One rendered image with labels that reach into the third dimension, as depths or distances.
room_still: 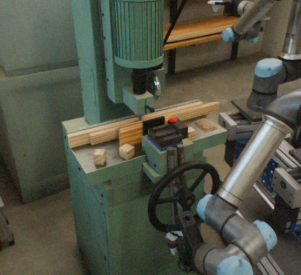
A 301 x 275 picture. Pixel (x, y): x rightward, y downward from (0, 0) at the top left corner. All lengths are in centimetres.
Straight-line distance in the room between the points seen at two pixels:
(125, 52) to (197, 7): 329
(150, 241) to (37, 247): 88
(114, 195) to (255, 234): 55
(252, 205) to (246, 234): 121
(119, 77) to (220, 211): 66
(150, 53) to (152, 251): 86
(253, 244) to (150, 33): 71
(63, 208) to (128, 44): 150
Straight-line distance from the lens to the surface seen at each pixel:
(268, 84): 181
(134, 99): 135
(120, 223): 146
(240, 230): 102
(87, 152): 135
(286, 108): 106
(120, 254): 157
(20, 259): 228
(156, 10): 122
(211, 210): 107
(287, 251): 203
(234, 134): 183
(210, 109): 161
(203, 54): 473
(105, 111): 157
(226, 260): 96
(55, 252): 225
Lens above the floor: 164
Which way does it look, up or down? 29 degrees down
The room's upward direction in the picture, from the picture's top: straight up
